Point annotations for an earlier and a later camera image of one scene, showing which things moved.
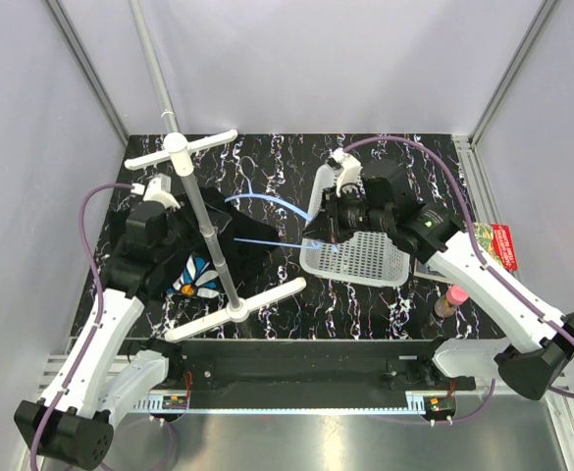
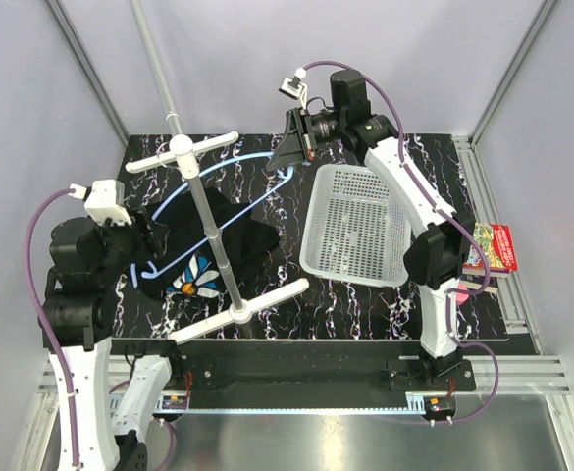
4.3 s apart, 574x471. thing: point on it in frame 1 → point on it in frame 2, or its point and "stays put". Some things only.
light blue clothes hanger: [286, 203] → [287, 175]
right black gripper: [327, 226] → [289, 150]
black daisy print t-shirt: [188, 266] stays put
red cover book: [497, 239] stays put
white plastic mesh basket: [366, 257] stays put
